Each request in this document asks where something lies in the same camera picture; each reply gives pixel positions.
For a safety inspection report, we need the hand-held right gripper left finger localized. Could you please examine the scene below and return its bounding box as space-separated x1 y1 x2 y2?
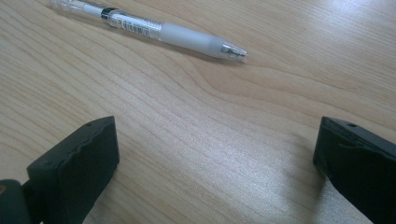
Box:
26 116 120 224

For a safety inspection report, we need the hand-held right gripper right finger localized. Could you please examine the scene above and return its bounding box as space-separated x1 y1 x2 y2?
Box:
312 116 396 224

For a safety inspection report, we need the white translucent gel pen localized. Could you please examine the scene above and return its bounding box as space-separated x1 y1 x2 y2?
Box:
49 0 248 62

